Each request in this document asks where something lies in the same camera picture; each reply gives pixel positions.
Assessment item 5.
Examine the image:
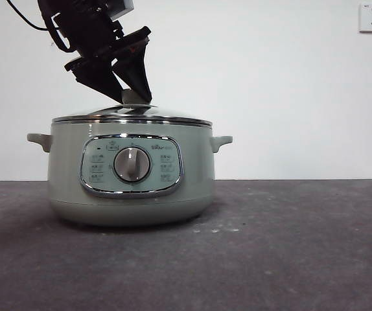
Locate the glass lid with green knob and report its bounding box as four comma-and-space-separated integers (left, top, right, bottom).
51, 89, 213, 126

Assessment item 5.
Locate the pale green electric pot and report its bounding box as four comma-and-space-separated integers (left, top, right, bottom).
27, 120, 234, 227

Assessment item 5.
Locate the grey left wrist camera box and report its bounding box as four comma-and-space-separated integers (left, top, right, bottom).
106, 0, 134, 17

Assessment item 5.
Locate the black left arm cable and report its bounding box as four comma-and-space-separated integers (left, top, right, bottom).
6, 0, 56, 32

